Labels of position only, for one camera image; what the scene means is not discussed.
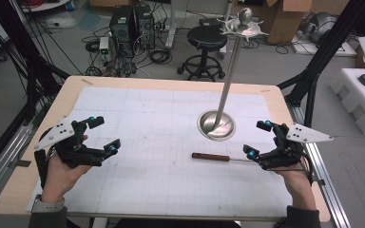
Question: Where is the silver metal hook stand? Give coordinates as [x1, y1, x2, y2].
[197, 8, 269, 142]

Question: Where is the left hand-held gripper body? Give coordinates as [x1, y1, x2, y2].
[33, 116, 106, 169]

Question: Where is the person's left hand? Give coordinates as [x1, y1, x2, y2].
[41, 154, 92, 203]

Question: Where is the black round stool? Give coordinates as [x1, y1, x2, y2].
[176, 26, 226, 83]

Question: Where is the wooden-handled metal tool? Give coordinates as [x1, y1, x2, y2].
[192, 152, 259, 164]

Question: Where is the white foam block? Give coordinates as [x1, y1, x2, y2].
[328, 67, 365, 137]

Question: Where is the white desk leg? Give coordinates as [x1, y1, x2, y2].
[165, 0, 179, 49]

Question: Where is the white grid mat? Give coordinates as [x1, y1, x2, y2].
[25, 86, 294, 220]

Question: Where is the grey round device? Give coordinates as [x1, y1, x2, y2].
[298, 11, 338, 44]

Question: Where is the grey wristband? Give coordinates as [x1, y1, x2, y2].
[30, 194, 67, 214]

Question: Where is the small white power box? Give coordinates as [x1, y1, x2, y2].
[98, 36, 110, 55]

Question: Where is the black computer tower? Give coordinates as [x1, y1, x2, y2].
[134, 4, 156, 50]
[108, 5, 135, 46]

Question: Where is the aluminium rail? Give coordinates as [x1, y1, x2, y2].
[285, 103, 352, 228]
[0, 124, 35, 208]

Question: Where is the person's right hand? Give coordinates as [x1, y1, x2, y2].
[272, 158, 317, 210]

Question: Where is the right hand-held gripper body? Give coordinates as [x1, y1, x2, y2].
[259, 123, 335, 171]

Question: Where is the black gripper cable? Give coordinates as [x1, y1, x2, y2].
[298, 148, 316, 187]

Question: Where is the cardboard box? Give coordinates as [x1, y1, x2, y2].
[264, 0, 316, 46]

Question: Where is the coiled black cable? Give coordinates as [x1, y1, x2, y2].
[147, 48, 173, 66]

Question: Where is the black metal frame stand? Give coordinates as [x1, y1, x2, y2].
[277, 0, 365, 128]
[0, 0, 71, 172]

